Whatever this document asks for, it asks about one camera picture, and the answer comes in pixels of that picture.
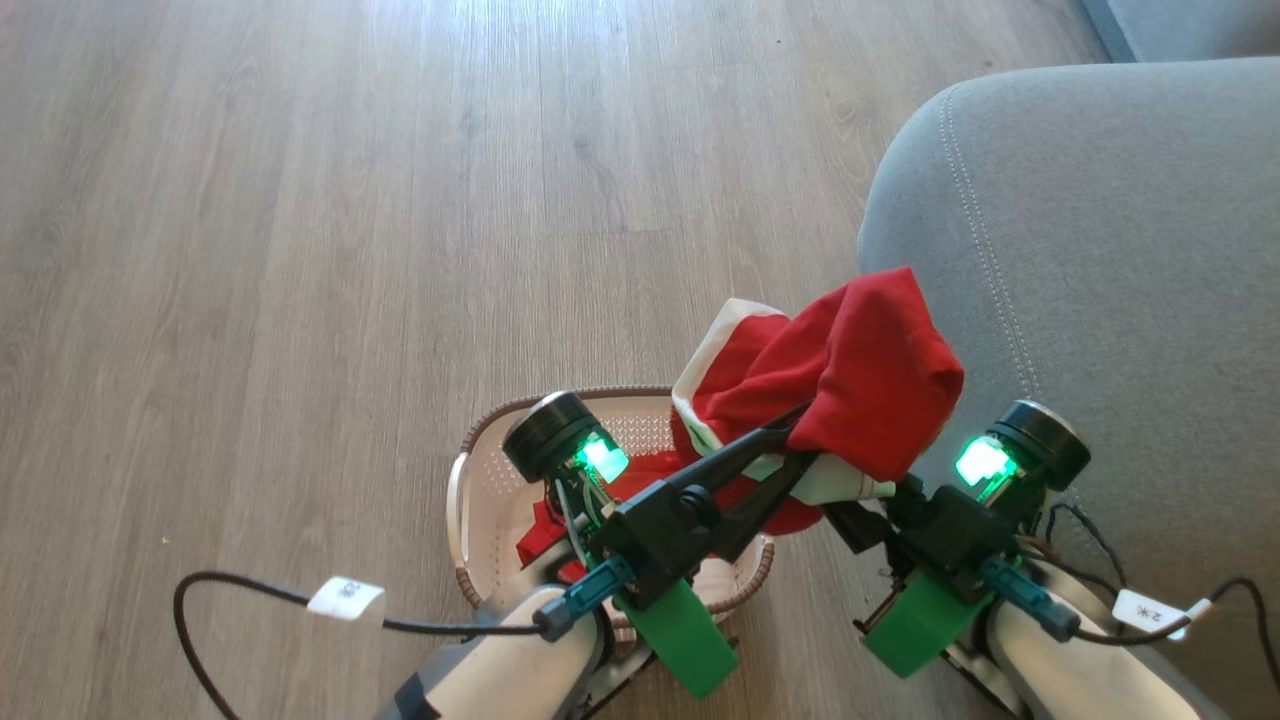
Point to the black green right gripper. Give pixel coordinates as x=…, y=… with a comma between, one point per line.
x=950, y=540

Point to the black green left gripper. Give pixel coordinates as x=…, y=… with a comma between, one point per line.
x=660, y=540

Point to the red and white garment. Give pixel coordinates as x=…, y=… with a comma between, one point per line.
x=870, y=370

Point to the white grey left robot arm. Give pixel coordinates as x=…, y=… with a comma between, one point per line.
x=500, y=670

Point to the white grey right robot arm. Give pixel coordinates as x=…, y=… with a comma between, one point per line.
x=1080, y=680

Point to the cream plastic laundry basket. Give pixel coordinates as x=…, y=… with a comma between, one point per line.
x=500, y=490

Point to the grey and yellow sofa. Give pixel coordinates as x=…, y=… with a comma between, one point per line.
x=1100, y=250

